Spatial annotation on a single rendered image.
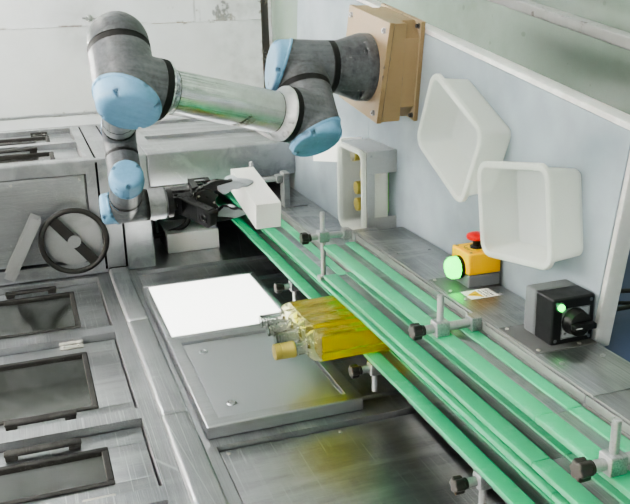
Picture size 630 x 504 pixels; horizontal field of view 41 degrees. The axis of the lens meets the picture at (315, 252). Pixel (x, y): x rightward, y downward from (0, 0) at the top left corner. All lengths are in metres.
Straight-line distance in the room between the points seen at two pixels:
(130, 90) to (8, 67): 3.90
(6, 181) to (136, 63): 1.22
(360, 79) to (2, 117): 3.80
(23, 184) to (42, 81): 2.74
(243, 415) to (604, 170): 0.87
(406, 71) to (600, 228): 0.67
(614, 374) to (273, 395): 0.79
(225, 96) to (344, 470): 0.75
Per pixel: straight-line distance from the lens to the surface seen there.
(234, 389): 1.88
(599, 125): 1.38
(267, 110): 1.70
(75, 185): 2.72
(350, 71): 1.87
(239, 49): 5.57
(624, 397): 1.28
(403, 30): 1.87
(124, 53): 1.57
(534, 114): 1.53
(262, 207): 1.94
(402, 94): 1.90
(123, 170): 1.90
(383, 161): 2.04
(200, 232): 2.92
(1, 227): 2.75
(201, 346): 2.11
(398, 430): 1.78
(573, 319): 1.39
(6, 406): 2.05
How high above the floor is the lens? 1.59
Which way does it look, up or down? 18 degrees down
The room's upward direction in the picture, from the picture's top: 97 degrees counter-clockwise
